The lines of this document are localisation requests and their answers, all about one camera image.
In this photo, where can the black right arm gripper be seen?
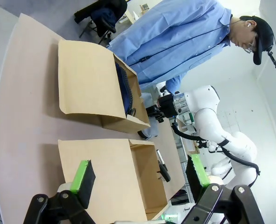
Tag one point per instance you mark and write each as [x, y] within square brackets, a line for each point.
[167, 107]

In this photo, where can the green black left gripper finger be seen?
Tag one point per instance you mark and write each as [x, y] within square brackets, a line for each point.
[84, 179]

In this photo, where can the cardboard box with long flap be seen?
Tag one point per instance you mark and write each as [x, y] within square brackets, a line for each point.
[86, 77]

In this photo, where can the blue-sleeved forearm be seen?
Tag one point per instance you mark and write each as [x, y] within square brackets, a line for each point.
[174, 85]

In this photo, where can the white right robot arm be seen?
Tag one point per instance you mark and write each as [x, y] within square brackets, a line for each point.
[207, 116]

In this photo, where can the open cardboard box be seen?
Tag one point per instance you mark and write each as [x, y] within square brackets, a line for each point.
[100, 158]

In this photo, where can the white metal shelf rack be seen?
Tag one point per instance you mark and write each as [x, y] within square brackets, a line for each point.
[186, 142]

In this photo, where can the black white marker pen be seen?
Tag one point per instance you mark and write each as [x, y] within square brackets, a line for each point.
[160, 156]

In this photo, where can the green pole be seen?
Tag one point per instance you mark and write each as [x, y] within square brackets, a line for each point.
[191, 117]

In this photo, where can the dark storage crate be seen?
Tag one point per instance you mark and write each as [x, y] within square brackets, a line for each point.
[180, 197]

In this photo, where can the navy blue fabric item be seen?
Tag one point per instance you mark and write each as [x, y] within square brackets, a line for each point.
[125, 88]

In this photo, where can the person in blue shirt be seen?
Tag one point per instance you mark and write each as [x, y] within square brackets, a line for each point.
[175, 35]

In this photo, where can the thin-framed eyeglasses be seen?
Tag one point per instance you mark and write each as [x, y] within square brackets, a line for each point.
[251, 44]

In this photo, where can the light wooden furniture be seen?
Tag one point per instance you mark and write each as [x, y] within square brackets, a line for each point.
[129, 16]

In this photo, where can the white earbud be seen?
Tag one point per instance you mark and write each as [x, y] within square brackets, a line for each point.
[247, 24]

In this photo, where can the black office chair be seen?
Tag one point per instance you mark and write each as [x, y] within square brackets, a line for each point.
[105, 16]

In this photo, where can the black baseball cap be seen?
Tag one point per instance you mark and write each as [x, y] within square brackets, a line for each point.
[263, 35]

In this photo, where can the black head-mounted camera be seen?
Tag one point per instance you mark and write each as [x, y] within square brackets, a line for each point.
[272, 57]

